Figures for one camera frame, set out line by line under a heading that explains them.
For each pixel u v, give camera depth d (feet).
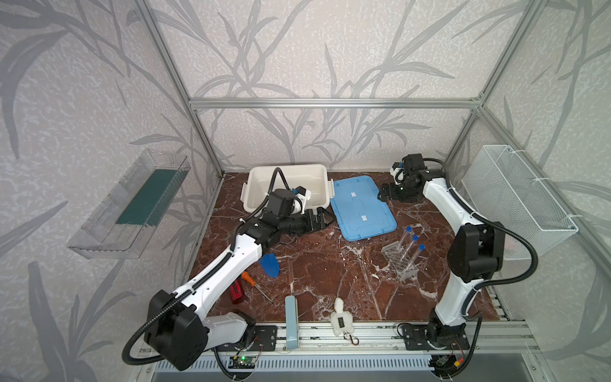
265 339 2.42
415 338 2.40
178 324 1.26
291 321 2.40
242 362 2.33
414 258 2.76
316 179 3.45
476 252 1.62
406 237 2.83
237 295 2.59
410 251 2.76
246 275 2.79
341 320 2.42
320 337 2.47
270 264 2.95
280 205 1.89
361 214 3.42
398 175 2.72
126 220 2.11
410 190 2.28
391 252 3.01
